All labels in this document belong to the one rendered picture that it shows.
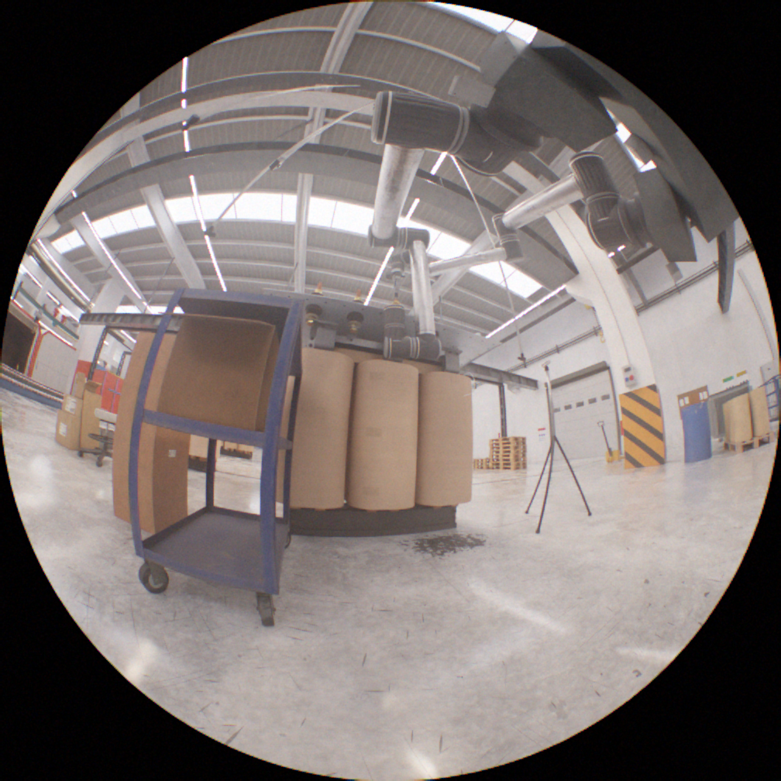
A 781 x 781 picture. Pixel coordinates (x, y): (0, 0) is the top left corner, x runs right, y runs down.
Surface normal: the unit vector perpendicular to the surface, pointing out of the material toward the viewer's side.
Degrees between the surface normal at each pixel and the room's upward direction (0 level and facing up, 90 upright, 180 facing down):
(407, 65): 174
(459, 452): 90
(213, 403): 90
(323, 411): 90
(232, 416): 90
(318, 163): 180
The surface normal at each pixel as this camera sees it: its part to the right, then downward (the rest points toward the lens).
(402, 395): 0.33, -0.25
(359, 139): -0.08, 0.98
